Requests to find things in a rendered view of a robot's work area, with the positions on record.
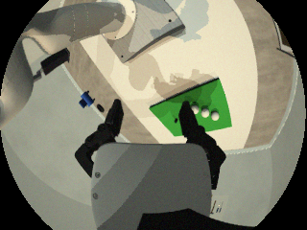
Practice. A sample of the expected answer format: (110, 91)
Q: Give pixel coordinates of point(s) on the cream white ball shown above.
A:
(215, 116)
(195, 108)
(205, 113)

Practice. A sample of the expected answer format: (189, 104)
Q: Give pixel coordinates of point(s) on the green golf mat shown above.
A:
(208, 95)

